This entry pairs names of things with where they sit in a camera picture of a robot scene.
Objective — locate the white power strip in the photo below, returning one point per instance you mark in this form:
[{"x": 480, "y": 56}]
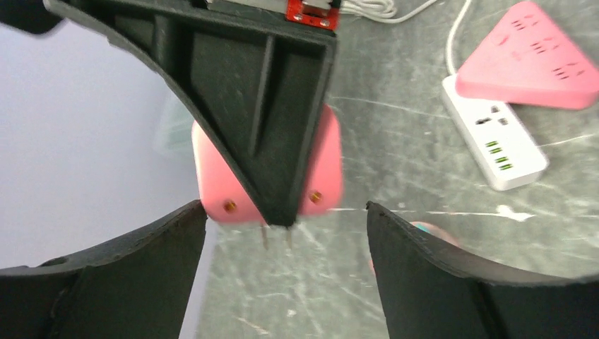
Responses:
[{"x": 501, "y": 145}]

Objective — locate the round pink socket hub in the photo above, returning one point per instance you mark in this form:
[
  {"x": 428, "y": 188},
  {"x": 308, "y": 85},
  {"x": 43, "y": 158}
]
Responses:
[{"x": 435, "y": 234}]

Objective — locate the pink plug adapter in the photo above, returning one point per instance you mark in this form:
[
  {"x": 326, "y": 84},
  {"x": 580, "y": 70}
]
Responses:
[{"x": 224, "y": 199}]

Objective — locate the green plastic storage box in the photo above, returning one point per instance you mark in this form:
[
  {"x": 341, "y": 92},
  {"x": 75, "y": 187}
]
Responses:
[{"x": 173, "y": 134}]

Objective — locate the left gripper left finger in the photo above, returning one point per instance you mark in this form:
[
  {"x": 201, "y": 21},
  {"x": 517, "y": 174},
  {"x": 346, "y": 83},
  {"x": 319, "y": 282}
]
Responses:
[{"x": 136, "y": 285}]

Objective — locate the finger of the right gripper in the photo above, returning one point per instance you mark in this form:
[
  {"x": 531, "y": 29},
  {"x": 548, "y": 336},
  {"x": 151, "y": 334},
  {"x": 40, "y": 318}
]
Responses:
[{"x": 254, "y": 82}]

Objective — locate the pink triangular socket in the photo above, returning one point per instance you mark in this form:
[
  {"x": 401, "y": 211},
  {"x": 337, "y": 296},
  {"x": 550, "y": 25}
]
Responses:
[{"x": 527, "y": 59}]

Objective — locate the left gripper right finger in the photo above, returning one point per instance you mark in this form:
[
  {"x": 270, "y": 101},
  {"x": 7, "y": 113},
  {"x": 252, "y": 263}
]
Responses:
[{"x": 430, "y": 288}]

